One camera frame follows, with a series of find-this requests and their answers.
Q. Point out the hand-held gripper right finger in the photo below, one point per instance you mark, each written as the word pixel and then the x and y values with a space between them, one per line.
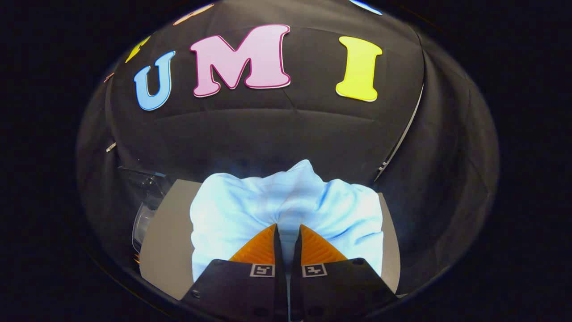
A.
pixel 296 268

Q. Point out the silver clip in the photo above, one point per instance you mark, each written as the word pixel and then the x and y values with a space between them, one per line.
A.
pixel 111 146

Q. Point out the light blue garment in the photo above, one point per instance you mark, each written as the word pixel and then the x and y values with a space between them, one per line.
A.
pixel 232 210

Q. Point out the grey box cabinet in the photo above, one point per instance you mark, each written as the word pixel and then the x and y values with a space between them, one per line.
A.
pixel 167 250

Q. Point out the black backdrop cloth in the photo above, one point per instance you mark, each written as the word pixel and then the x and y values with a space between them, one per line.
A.
pixel 286 134

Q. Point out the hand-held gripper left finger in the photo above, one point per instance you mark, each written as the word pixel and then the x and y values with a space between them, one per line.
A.
pixel 280 268

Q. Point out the copper clip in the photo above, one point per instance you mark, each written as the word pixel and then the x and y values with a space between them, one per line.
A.
pixel 108 77

